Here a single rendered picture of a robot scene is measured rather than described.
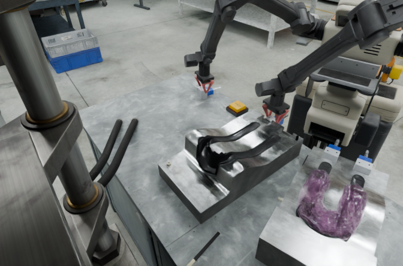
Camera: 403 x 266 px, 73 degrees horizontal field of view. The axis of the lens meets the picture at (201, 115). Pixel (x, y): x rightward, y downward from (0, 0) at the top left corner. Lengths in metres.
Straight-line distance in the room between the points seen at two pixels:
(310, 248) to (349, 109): 0.80
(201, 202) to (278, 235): 0.25
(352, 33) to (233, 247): 0.69
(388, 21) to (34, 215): 0.82
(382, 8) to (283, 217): 0.60
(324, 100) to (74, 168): 1.15
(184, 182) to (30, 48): 0.64
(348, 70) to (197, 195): 0.83
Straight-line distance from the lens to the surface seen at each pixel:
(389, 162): 2.64
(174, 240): 0.91
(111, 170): 0.95
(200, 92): 1.44
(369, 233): 0.94
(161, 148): 1.17
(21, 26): 0.50
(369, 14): 0.84
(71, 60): 3.90
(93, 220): 0.71
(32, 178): 0.47
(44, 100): 0.55
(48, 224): 0.40
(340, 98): 1.44
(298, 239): 0.82
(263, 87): 1.10
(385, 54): 1.31
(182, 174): 0.98
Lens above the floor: 1.59
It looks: 36 degrees down
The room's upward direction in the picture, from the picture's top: 1 degrees counter-clockwise
